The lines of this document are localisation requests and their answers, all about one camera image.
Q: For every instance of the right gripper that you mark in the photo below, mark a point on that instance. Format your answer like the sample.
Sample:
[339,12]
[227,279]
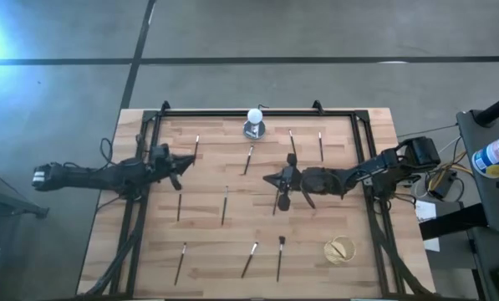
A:
[314,180]

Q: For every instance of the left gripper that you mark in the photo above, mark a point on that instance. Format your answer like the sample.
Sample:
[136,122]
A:
[161,161]

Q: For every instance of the thin black makeup brush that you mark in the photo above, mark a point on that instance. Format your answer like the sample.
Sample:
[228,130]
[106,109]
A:
[292,143]
[224,207]
[274,209]
[197,144]
[248,161]
[179,207]
[321,148]
[179,265]
[248,261]

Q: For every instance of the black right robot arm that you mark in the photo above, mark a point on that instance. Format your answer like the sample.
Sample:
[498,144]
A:
[383,165]

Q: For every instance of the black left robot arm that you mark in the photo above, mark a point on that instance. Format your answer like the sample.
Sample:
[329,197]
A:
[107,175]

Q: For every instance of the black wide-head makeup brush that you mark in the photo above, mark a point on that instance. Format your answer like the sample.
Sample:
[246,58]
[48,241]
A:
[279,261]

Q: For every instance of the white bulb lamp metal base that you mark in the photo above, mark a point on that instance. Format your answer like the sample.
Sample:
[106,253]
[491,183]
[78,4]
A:
[254,129]

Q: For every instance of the white paper sheet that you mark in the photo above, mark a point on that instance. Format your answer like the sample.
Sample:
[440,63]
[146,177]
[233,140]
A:
[425,211]

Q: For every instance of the black power box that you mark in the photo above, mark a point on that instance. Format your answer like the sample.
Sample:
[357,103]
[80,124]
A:
[443,188]

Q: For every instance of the black cart crossbar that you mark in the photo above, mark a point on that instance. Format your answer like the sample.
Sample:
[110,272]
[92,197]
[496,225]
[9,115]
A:
[454,221]

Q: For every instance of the grey side cart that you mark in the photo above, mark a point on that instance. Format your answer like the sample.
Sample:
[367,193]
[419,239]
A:
[495,200]

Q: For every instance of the white blue spray can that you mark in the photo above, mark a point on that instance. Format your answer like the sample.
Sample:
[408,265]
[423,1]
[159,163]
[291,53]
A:
[495,154]

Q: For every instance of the black round pole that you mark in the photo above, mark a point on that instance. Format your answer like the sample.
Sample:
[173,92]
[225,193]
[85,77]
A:
[497,109]

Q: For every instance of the black frame corner bracket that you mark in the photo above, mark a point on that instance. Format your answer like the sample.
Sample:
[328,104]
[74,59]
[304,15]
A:
[165,106]
[317,107]

